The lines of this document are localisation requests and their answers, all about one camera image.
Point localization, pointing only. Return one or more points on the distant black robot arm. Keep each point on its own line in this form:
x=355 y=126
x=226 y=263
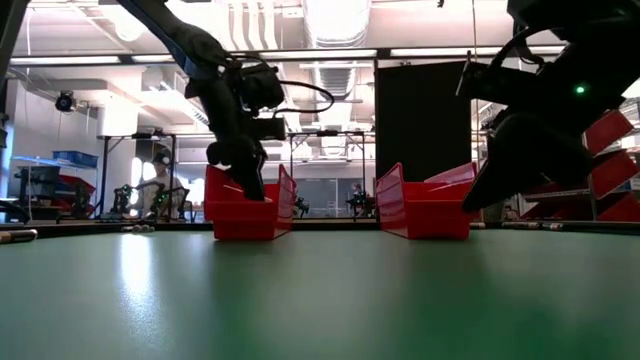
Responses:
x=361 y=200
x=301 y=205
x=167 y=197
x=122 y=197

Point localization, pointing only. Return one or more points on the red plastic bin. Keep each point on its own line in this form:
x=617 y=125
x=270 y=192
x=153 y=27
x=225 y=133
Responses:
x=240 y=220
x=425 y=215

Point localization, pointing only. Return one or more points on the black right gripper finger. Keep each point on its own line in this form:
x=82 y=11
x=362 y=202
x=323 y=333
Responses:
x=525 y=160

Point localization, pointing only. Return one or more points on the red shelf bin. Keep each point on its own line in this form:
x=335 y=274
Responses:
x=625 y=210
x=607 y=131
x=617 y=172
x=555 y=192
x=555 y=212

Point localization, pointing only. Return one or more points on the ceiling light strip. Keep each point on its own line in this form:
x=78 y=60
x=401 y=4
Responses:
x=65 y=60
x=545 y=50
x=320 y=53

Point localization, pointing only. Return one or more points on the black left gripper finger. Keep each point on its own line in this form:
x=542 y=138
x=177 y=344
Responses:
x=250 y=175

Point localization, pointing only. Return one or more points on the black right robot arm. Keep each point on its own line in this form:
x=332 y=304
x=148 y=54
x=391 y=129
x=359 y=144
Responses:
x=575 y=15

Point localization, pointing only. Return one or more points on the black ceiling spotlight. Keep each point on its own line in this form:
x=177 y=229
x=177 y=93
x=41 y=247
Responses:
x=65 y=101

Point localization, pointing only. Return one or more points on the green table mat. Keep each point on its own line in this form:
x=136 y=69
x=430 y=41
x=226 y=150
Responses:
x=320 y=310

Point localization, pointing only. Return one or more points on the black aluminium table frame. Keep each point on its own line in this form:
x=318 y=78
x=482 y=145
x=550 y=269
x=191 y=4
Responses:
x=330 y=225

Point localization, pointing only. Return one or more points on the black partition panel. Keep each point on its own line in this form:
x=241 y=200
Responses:
x=425 y=125

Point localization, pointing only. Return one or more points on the blue storage bin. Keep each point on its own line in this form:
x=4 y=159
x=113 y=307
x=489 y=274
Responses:
x=75 y=159

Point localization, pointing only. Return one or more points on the silver ventilation duct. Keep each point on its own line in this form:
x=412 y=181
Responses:
x=335 y=30

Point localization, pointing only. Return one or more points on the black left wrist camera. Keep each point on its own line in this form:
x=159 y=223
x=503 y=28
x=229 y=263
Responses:
x=262 y=87

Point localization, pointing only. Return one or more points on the dark utility cart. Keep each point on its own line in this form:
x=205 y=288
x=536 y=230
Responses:
x=37 y=182

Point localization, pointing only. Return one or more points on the black station frame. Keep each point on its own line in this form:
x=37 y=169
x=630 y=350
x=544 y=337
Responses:
x=327 y=133
x=104 y=175

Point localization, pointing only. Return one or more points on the person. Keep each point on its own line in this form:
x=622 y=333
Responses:
x=160 y=185

